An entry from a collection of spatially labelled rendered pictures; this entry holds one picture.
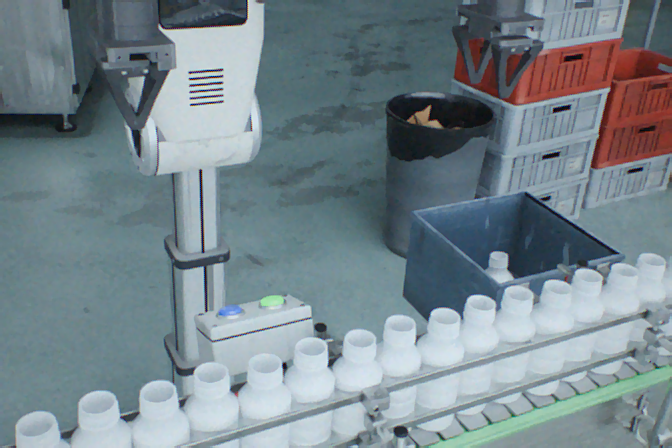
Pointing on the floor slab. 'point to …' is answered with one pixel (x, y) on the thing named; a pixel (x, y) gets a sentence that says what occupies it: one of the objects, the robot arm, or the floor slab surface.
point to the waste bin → (431, 157)
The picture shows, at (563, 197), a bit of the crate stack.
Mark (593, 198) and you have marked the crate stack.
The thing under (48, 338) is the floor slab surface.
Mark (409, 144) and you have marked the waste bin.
